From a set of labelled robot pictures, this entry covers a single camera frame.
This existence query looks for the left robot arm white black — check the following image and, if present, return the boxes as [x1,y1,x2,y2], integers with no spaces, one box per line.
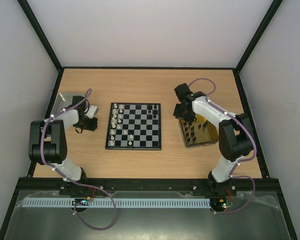
[28,95,99,182]

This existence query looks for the silver tin lid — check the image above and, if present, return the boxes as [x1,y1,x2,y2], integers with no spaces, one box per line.
[51,92,85,115]

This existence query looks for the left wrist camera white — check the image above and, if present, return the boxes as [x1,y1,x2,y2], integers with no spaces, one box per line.
[85,105,99,119]

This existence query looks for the gold tin box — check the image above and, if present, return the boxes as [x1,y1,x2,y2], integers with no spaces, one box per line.
[178,114,219,149]

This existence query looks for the white slotted cable duct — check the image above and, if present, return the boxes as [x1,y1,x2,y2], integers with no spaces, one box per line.
[22,197,211,209]

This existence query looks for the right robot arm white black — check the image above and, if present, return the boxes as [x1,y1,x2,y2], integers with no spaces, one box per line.
[173,83,257,196]

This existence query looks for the purple cable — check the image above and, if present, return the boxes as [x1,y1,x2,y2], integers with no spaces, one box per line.
[39,87,118,230]
[188,77,258,215]

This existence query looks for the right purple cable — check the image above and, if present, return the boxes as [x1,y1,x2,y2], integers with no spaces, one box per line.
[188,77,258,215]

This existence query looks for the black silver chess board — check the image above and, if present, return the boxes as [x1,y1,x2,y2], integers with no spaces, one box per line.
[105,102,162,151]

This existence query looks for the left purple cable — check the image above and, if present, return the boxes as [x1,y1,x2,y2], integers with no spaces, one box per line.
[39,87,118,230]

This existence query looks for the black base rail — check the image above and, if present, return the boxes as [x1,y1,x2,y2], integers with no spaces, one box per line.
[17,177,283,198]

